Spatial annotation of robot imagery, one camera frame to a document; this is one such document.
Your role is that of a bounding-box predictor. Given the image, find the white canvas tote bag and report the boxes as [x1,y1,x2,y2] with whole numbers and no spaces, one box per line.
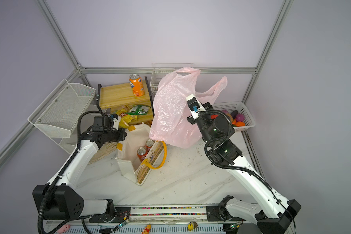
[116,123,167,186]

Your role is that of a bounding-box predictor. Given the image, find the red cola can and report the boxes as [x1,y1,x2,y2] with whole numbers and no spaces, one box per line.
[137,147,148,162]
[145,139,155,152]

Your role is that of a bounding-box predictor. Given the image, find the pink plastic grocery bag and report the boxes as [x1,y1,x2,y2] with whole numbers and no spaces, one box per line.
[149,67,228,149]

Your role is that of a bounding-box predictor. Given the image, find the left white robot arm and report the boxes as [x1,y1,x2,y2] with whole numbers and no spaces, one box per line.
[32,111,127,234]

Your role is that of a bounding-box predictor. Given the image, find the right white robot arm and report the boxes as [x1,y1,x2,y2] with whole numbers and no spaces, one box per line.
[186,95,301,234]

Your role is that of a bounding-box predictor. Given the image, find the purple round vegetable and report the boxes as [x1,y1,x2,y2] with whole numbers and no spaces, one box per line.
[235,113,245,122]

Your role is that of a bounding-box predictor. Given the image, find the yellow chips bag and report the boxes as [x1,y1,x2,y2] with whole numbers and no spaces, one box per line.
[112,108,137,129]

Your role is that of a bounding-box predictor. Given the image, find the white plastic vegetable basket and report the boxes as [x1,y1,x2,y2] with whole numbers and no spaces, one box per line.
[213,102,256,132]

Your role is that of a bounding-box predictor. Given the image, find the wooden three-tier shelf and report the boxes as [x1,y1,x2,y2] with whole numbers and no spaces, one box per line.
[97,77,154,125]

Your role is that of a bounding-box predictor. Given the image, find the green snack bag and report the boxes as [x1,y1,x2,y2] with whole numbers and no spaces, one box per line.
[126,104,151,116]

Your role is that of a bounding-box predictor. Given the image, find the white mesh two-tier rack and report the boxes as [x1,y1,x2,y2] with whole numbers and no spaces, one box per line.
[27,80,97,154]

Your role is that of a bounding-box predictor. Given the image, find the orange soda can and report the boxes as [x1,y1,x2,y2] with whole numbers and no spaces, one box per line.
[129,74,145,97]

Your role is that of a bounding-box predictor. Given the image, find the pink pig toy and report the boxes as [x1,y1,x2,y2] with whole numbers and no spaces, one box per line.
[57,224,71,234]

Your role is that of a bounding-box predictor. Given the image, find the white wire wall basket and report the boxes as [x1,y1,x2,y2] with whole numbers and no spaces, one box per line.
[150,63,194,95]

